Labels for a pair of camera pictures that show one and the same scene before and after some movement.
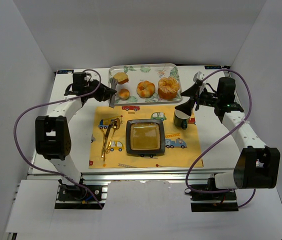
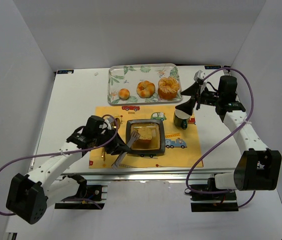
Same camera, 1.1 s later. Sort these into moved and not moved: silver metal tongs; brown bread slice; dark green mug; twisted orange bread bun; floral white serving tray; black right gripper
Moved: brown bread slice; silver metal tongs
Not moved: twisted orange bread bun; black right gripper; floral white serving tray; dark green mug
